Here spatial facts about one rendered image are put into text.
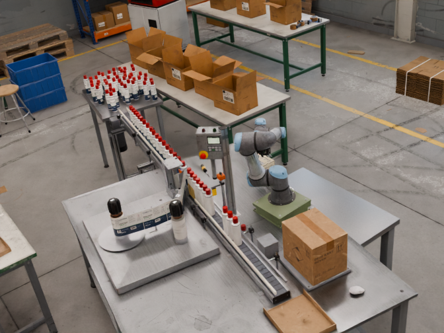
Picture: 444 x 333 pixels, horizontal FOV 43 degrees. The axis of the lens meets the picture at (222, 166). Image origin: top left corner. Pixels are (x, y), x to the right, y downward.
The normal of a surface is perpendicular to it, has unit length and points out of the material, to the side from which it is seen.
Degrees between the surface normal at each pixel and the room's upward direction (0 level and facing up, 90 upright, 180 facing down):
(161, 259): 0
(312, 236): 0
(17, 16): 90
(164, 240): 0
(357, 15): 90
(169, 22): 90
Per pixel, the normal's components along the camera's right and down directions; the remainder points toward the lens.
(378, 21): -0.80, 0.38
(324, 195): -0.11, -0.85
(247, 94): 0.66, 0.35
